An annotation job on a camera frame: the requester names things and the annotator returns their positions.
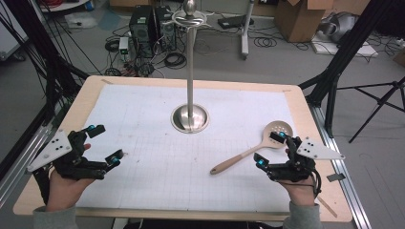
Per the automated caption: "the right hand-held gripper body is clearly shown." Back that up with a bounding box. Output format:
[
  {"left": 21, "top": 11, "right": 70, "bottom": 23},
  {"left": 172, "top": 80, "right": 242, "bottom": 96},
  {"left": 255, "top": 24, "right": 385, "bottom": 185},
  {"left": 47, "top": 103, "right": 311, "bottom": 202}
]
[{"left": 266, "top": 136, "right": 346, "bottom": 183}]

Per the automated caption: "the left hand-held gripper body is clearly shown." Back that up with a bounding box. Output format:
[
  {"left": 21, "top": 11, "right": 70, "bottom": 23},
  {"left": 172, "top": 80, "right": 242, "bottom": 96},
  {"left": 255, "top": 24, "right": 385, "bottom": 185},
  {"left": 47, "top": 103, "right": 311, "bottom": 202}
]
[{"left": 27, "top": 128, "right": 108, "bottom": 182}]

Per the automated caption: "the beige slotted spoon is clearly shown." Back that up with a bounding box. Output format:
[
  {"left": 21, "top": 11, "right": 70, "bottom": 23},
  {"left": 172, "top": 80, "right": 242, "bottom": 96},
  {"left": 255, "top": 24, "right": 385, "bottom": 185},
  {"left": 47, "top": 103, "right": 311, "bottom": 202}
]
[{"left": 209, "top": 119, "right": 294, "bottom": 176}]

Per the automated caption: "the steel utensil stand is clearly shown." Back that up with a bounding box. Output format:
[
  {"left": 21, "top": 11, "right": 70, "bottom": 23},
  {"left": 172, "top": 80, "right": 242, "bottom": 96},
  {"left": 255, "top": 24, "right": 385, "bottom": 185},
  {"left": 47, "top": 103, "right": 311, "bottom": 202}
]
[{"left": 170, "top": 0, "right": 214, "bottom": 135}]

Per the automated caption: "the person's left hand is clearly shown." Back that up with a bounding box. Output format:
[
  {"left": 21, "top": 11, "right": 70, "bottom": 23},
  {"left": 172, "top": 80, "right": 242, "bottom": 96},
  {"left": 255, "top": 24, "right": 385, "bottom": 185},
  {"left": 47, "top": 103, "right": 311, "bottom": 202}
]
[{"left": 46, "top": 170, "right": 96, "bottom": 213}]

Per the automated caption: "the person's right hand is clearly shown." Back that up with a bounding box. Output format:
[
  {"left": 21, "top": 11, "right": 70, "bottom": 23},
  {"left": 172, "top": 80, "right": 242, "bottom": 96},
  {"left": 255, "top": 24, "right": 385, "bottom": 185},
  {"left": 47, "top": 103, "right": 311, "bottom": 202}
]
[{"left": 278, "top": 177, "right": 317, "bottom": 207}]

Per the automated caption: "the black tape piece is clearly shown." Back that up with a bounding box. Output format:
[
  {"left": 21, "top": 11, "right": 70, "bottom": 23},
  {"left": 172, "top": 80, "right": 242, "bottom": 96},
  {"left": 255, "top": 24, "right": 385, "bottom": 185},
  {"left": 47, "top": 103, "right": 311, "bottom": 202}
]
[{"left": 326, "top": 173, "right": 347, "bottom": 183}]

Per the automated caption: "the white grid paper mat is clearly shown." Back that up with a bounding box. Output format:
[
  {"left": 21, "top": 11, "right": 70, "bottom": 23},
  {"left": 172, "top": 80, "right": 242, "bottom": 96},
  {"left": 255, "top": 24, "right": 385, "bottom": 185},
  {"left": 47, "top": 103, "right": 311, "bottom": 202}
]
[{"left": 75, "top": 84, "right": 304, "bottom": 213}]

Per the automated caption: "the black tripod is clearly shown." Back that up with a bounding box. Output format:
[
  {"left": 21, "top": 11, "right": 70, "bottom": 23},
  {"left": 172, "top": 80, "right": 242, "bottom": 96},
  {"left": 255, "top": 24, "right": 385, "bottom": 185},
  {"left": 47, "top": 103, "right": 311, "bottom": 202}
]
[{"left": 336, "top": 75, "right": 405, "bottom": 144}]

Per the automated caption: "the white power box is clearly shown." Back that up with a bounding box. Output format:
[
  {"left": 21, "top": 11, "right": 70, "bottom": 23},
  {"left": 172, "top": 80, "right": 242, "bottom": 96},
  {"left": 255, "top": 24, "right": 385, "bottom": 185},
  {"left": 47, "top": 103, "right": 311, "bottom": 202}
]
[{"left": 117, "top": 36, "right": 131, "bottom": 62}]

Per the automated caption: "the white flat board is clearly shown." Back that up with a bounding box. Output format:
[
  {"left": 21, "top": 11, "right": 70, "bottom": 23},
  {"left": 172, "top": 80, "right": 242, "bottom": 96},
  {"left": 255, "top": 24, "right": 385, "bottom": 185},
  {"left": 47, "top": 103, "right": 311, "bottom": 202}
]
[{"left": 310, "top": 38, "right": 380, "bottom": 59}]

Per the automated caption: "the black computer tower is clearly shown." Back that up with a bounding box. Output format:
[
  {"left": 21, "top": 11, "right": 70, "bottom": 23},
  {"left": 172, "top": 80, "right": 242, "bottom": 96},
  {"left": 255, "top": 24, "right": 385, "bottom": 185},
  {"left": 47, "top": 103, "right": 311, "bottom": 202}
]
[
  {"left": 155, "top": 6, "right": 177, "bottom": 52},
  {"left": 128, "top": 5, "right": 157, "bottom": 59}
]

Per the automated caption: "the white stand pole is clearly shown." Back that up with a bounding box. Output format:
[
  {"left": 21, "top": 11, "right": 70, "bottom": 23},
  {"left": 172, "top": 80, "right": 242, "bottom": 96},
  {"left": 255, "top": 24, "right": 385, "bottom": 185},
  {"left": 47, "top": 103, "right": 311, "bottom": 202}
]
[{"left": 241, "top": 0, "right": 256, "bottom": 61}]

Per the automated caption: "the brown cardboard box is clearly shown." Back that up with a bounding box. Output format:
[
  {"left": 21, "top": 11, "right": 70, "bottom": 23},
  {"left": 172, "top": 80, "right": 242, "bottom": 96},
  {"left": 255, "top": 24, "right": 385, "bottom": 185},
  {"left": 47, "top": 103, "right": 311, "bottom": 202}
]
[{"left": 274, "top": 0, "right": 335, "bottom": 44}]

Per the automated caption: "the black flat device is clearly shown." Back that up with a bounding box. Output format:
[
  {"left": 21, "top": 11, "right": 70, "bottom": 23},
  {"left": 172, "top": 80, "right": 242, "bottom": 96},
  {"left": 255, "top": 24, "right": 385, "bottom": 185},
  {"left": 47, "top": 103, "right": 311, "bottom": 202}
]
[{"left": 217, "top": 14, "right": 255, "bottom": 31}]

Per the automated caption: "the silver grey appliance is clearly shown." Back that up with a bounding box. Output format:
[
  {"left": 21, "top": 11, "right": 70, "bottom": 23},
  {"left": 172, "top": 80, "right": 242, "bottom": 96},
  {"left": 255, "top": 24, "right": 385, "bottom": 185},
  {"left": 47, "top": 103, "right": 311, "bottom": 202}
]
[{"left": 317, "top": 11, "right": 360, "bottom": 44}]

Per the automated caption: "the aluminium rail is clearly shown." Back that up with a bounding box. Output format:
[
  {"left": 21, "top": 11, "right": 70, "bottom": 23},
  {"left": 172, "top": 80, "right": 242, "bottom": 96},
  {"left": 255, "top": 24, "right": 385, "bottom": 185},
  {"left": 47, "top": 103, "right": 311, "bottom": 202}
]
[
  {"left": 309, "top": 104, "right": 373, "bottom": 229},
  {"left": 0, "top": 123, "right": 54, "bottom": 209}
]

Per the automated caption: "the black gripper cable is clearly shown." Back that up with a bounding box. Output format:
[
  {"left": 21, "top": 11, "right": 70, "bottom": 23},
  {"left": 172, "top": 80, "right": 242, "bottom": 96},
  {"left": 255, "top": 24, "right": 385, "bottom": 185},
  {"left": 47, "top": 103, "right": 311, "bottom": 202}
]
[{"left": 309, "top": 168, "right": 323, "bottom": 198}]

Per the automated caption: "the black wrist strap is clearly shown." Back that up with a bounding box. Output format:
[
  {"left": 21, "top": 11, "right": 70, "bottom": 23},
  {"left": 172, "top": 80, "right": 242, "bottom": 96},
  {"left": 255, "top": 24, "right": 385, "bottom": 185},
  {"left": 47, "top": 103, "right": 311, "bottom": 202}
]
[{"left": 32, "top": 167, "right": 52, "bottom": 205}]

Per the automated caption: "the black cable coil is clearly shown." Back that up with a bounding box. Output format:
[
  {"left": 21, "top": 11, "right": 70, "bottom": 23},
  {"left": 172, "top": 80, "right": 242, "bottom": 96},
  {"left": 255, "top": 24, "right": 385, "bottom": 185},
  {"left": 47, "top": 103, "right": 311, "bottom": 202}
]
[
  {"left": 104, "top": 38, "right": 120, "bottom": 53},
  {"left": 253, "top": 36, "right": 279, "bottom": 49},
  {"left": 163, "top": 52, "right": 188, "bottom": 70}
]

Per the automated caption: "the black frame strut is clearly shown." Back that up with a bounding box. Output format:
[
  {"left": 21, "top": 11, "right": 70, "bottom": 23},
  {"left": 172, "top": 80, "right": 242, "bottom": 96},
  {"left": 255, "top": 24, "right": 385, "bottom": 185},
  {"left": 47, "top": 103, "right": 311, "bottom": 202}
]
[
  {"left": 298, "top": 0, "right": 394, "bottom": 138},
  {"left": 0, "top": 0, "right": 91, "bottom": 128}
]

